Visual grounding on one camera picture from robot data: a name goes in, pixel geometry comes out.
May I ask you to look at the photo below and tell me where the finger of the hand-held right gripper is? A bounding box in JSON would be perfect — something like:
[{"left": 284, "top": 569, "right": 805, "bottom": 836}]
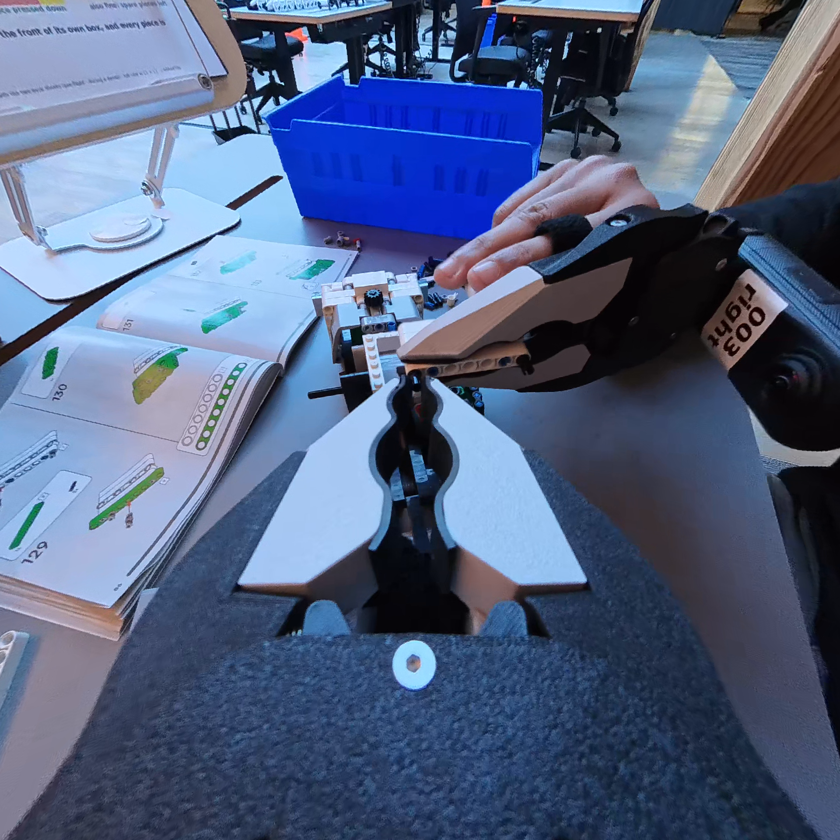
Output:
[
  {"left": 476, "top": 341, "right": 596, "bottom": 395},
  {"left": 395, "top": 256, "right": 635, "bottom": 363}
]

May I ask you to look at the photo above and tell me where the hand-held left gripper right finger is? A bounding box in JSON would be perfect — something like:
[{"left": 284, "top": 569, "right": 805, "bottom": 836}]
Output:
[{"left": 427, "top": 379, "right": 588, "bottom": 636}]

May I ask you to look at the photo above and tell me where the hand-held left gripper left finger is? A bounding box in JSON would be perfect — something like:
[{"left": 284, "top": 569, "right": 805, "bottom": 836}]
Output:
[{"left": 236, "top": 377, "right": 404, "bottom": 618}]

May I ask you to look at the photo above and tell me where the white and black lego model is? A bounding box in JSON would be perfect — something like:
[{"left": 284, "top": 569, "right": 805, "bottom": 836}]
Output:
[{"left": 307, "top": 270, "right": 488, "bottom": 427}]

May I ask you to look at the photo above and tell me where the person's right forearm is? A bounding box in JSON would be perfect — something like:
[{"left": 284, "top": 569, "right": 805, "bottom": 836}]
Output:
[{"left": 715, "top": 179, "right": 840, "bottom": 291}]

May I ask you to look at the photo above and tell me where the pile of small lego pieces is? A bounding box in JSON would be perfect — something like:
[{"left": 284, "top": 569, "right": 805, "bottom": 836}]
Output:
[{"left": 412, "top": 258, "right": 471, "bottom": 311}]

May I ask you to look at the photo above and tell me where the lego instruction booklet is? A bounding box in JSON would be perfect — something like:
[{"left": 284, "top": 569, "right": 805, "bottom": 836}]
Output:
[{"left": 0, "top": 234, "right": 361, "bottom": 642}]

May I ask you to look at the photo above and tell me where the person's right hand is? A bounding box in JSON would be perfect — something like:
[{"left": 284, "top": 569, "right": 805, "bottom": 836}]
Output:
[{"left": 433, "top": 155, "right": 660, "bottom": 294}]

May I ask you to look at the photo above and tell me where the blue plastic bin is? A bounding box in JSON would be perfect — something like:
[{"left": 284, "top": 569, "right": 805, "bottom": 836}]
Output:
[{"left": 262, "top": 74, "right": 546, "bottom": 241}]

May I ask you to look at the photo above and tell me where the black office chair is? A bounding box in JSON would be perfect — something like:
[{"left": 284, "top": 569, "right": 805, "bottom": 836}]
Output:
[
  {"left": 238, "top": 31, "right": 308, "bottom": 129},
  {"left": 543, "top": 23, "right": 623, "bottom": 160},
  {"left": 451, "top": 39, "right": 534, "bottom": 89}
]

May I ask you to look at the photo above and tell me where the wooden partition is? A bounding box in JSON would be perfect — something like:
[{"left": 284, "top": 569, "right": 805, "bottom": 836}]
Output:
[{"left": 692, "top": 0, "right": 840, "bottom": 212}]

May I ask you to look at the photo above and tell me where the wooden edged work table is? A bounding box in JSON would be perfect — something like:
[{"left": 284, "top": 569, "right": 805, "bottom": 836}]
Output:
[
  {"left": 226, "top": 0, "right": 398, "bottom": 99},
  {"left": 495, "top": 0, "right": 651, "bottom": 122}
]

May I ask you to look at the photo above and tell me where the white document stand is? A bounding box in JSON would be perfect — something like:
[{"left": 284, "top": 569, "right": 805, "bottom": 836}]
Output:
[{"left": 0, "top": 0, "right": 249, "bottom": 303}]

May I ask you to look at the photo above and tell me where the printed paper sheet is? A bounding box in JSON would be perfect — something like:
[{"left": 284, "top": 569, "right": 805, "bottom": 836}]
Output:
[{"left": 0, "top": 0, "right": 229, "bottom": 120}]

